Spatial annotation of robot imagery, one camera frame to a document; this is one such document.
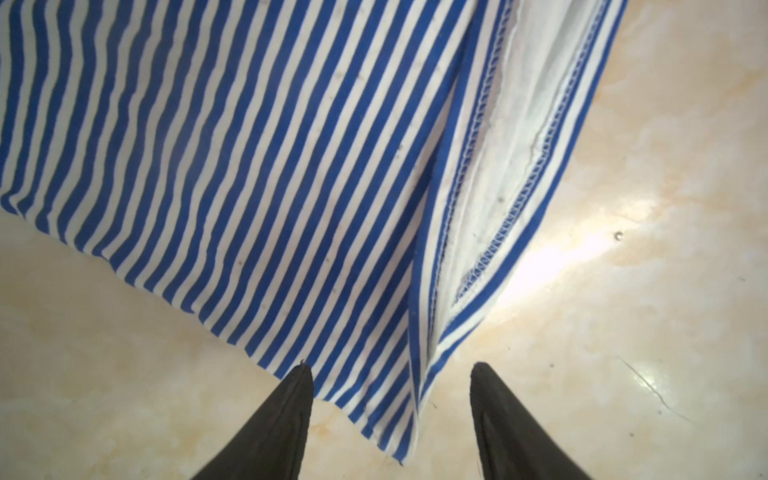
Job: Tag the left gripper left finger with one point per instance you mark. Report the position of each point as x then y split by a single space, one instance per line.
271 444

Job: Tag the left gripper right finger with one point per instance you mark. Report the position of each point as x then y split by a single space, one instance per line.
511 443

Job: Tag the blue white striped tank top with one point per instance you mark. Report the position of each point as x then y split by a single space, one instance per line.
347 184

